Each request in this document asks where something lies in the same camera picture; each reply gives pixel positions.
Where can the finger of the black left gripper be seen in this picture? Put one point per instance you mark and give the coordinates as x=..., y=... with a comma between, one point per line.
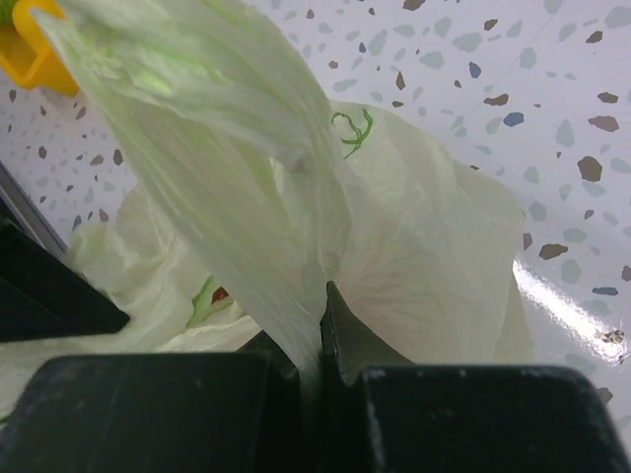
x=41, y=298

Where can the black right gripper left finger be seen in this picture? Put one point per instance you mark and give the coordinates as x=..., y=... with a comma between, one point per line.
x=194, y=412

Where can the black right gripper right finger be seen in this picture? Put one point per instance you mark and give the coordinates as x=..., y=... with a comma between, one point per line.
x=383, y=413

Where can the pale green avocado-print plastic bag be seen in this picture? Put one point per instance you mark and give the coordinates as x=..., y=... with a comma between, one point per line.
x=255, y=190

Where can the yellow plastic tray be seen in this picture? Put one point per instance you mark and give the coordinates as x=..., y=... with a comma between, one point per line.
x=26, y=56

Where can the aluminium rail frame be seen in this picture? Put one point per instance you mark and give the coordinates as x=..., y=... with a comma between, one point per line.
x=17, y=206

